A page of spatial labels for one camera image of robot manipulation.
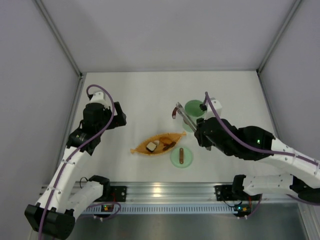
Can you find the boat-shaped woven bamboo basket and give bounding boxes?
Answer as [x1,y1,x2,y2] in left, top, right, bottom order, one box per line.
[130,131,187,156]

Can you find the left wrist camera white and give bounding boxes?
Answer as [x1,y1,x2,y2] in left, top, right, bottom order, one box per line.
[89,91,111,109]

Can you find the slotted grey cable duct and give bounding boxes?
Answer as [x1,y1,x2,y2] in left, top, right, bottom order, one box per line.
[83,203,250,215]

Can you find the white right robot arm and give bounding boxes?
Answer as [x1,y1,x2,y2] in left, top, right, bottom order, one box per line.
[194,117,320,206]

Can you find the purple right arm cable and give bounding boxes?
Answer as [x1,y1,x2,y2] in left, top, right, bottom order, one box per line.
[204,91,320,206]

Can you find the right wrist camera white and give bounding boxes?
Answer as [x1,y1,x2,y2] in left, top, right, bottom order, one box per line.
[199,97,223,120]

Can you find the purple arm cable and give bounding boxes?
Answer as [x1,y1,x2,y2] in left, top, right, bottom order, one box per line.
[37,84,115,240]
[204,91,320,206]

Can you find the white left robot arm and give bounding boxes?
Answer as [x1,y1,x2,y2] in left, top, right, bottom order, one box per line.
[24,100,127,240]

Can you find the brown food piece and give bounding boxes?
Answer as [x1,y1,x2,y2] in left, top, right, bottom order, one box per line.
[162,141,176,151]

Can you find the white and black rice cake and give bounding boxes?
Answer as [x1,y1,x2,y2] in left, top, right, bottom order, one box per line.
[146,142,158,153]

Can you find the metal serving tongs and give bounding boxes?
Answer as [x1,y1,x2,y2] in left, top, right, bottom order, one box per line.
[174,101,213,152]

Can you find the green cylindrical lunch container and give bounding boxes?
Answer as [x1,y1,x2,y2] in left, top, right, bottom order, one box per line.
[184,99,207,124]

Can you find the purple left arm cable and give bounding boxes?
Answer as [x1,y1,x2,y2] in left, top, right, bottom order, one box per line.
[37,84,115,240]

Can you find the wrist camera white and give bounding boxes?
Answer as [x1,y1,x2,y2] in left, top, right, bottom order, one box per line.
[89,91,111,109]
[199,97,223,120]

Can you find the aluminium mounting rail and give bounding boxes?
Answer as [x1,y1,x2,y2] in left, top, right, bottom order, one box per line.
[39,181,307,203]

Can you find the green lid with wooden handle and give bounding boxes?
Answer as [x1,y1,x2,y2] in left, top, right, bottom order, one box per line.
[170,146,193,169]

